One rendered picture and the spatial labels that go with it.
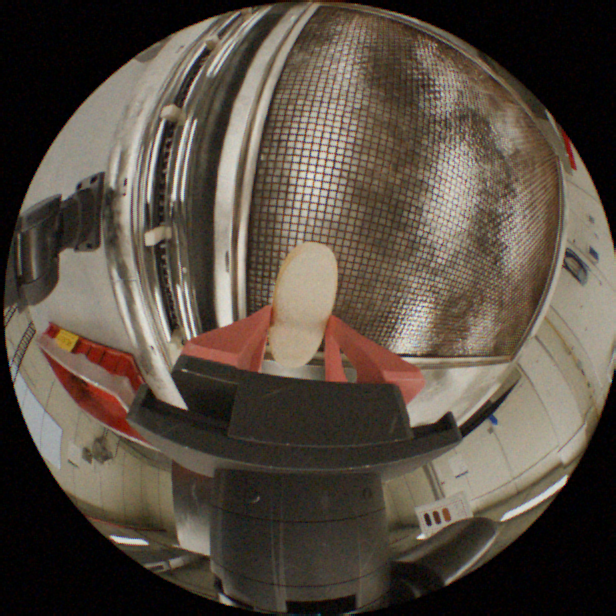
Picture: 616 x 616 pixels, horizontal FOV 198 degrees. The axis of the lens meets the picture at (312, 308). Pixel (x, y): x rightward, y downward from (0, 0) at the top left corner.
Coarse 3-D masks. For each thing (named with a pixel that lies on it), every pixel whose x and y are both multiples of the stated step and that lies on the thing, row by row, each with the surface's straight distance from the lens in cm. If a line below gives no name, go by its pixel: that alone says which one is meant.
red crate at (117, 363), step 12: (48, 324) 79; (72, 348) 55; (84, 348) 54; (96, 348) 51; (108, 348) 47; (96, 360) 48; (108, 360) 46; (120, 360) 44; (132, 360) 43; (108, 372) 43; (120, 372) 42; (132, 372) 45; (132, 384) 45; (108, 396) 77
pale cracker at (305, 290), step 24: (288, 264) 11; (312, 264) 11; (336, 264) 12; (288, 288) 12; (312, 288) 12; (336, 288) 12; (288, 312) 12; (312, 312) 12; (288, 336) 14; (312, 336) 14; (288, 360) 15
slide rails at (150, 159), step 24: (216, 24) 41; (240, 24) 37; (192, 48) 35; (216, 48) 31; (168, 96) 28; (192, 96) 25; (144, 168) 25; (168, 168) 23; (144, 192) 24; (168, 192) 23; (144, 216) 24; (168, 216) 23; (144, 240) 25; (168, 240) 23; (144, 264) 26; (168, 264) 24; (168, 336) 30
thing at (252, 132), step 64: (384, 64) 23; (448, 64) 31; (256, 128) 17; (384, 128) 18; (320, 192) 16; (384, 192) 17; (256, 256) 17; (384, 256) 17; (448, 256) 20; (512, 320) 38
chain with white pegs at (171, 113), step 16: (240, 16) 44; (224, 32) 38; (208, 48) 33; (192, 80) 30; (176, 112) 24; (160, 176) 24; (160, 192) 24; (160, 208) 25; (160, 224) 25; (160, 240) 23; (160, 256) 25; (176, 320) 29; (176, 336) 29
